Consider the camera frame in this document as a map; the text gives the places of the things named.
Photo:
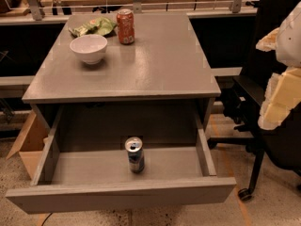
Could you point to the wooden background desk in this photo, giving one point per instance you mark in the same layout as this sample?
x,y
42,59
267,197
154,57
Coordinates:
x,y
54,11

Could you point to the green chip bag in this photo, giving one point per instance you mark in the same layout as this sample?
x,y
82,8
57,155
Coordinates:
x,y
99,26

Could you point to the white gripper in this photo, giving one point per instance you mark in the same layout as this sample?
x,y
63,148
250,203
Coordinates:
x,y
291,44

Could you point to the brown cardboard box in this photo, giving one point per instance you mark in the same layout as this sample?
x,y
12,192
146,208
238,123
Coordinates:
x,y
30,143

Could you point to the grey cabinet counter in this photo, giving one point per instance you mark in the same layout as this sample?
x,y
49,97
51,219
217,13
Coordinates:
x,y
164,62

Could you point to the white ceramic bowl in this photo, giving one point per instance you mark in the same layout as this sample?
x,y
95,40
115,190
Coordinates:
x,y
90,48

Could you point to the orange soda can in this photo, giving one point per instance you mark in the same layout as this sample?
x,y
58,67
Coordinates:
x,y
126,30

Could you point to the grey open top drawer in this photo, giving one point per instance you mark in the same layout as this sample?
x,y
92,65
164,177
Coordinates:
x,y
84,165

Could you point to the black office chair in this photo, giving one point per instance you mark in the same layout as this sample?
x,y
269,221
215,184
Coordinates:
x,y
242,101

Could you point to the blue silver redbull can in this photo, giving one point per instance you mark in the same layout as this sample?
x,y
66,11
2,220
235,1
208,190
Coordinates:
x,y
134,148

